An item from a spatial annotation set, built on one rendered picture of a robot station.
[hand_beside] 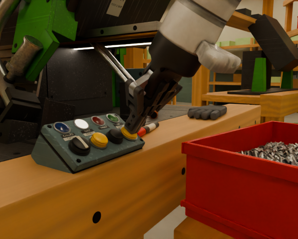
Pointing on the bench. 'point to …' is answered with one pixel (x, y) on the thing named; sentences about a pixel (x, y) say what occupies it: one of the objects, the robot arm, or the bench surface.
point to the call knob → (80, 144)
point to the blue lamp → (62, 127)
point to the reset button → (99, 139)
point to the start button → (128, 133)
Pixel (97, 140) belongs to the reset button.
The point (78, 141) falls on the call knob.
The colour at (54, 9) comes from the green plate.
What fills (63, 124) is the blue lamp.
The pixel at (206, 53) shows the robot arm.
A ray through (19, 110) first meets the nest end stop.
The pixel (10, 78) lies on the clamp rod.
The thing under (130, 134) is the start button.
